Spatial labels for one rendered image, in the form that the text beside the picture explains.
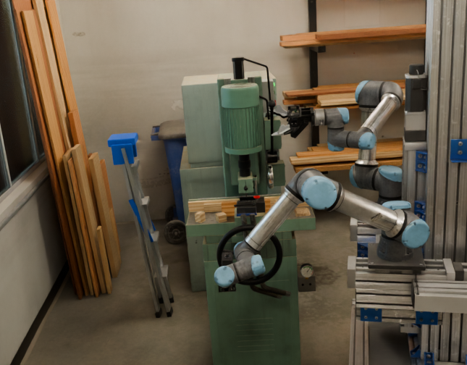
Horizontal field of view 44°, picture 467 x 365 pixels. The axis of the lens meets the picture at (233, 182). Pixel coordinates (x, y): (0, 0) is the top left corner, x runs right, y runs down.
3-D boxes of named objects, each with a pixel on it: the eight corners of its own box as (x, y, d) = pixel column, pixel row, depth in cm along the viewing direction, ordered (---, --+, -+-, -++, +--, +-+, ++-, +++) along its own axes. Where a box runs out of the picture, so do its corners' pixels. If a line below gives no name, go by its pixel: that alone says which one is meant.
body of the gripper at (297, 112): (286, 105, 257) (313, 103, 256) (286, 118, 264) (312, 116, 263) (287, 118, 252) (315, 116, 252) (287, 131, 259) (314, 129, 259)
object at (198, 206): (189, 212, 283) (187, 202, 281) (189, 211, 285) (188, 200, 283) (310, 204, 281) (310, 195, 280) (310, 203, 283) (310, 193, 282)
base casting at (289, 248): (203, 261, 272) (201, 244, 269) (208, 218, 327) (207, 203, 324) (297, 256, 270) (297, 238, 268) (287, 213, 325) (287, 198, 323)
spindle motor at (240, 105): (224, 156, 264) (219, 89, 255) (225, 148, 281) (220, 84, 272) (263, 154, 264) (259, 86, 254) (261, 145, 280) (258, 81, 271)
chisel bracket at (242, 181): (239, 196, 274) (237, 179, 271) (239, 187, 287) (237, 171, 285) (254, 195, 274) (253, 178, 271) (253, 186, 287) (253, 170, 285)
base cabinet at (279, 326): (213, 389, 292) (202, 262, 271) (218, 327, 348) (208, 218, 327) (302, 384, 291) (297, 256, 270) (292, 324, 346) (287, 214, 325)
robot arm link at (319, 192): (421, 215, 231) (303, 164, 217) (439, 228, 216) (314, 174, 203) (407, 240, 233) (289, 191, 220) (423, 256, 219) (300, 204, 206)
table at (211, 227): (184, 245, 259) (183, 232, 257) (190, 221, 288) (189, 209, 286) (318, 237, 257) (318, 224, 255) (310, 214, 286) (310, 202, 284)
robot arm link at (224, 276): (239, 282, 212) (217, 290, 212) (240, 283, 223) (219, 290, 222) (232, 261, 214) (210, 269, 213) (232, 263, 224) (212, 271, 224)
